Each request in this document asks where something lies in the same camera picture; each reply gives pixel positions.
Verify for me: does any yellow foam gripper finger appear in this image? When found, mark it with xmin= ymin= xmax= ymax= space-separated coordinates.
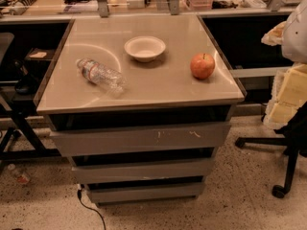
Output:
xmin=263 ymin=63 xmax=307 ymax=129

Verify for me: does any grey bottom drawer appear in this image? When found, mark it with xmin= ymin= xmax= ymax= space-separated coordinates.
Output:
xmin=87 ymin=182 xmax=204 ymax=204

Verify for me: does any grey drawer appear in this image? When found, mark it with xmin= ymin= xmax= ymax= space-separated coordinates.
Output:
xmin=72 ymin=158 xmax=214 ymax=184
xmin=51 ymin=122 xmax=230 ymax=157
xmin=87 ymin=182 xmax=204 ymax=204

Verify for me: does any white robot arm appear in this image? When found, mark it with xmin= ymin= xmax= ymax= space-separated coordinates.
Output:
xmin=261 ymin=0 xmax=307 ymax=129

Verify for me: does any grey drawer cabinet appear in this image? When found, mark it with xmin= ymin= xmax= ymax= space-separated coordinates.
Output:
xmin=37 ymin=15 xmax=246 ymax=192

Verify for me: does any grey middle drawer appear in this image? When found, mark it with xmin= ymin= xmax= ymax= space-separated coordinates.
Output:
xmin=72 ymin=158 xmax=214 ymax=184

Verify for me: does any grey top drawer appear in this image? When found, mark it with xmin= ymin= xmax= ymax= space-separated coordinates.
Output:
xmin=51 ymin=122 xmax=230 ymax=157

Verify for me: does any black office chair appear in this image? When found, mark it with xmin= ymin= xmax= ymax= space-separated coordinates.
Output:
xmin=235 ymin=103 xmax=307 ymax=198

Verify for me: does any red apple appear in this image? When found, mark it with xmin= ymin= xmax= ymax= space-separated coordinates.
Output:
xmin=190 ymin=53 xmax=215 ymax=80

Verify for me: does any white paper bowl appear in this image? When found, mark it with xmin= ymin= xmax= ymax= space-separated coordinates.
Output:
xmin=124 ymin=36 xmax=166 ymax=62

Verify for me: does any clear plastic water bottle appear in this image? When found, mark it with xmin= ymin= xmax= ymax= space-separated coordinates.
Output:
xmin=76 ymin=57 xmax=126 ymax=97

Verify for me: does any small bottle on floor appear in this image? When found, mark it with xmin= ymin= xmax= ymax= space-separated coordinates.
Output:
xmin=8 ymin=164 xmax=31 ymax=184

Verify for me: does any long back workbench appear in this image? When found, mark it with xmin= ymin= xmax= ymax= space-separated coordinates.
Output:
xmin=2 ymin=0 xmax=297 ymax=21

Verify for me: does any black power cable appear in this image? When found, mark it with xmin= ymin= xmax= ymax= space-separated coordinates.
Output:
xmin=76 ymin=189 xmax=107 ymax=230

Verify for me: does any black desk frame left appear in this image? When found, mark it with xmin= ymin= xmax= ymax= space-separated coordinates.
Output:
xmin=0 ymin=79 xmax=60 ymax=163

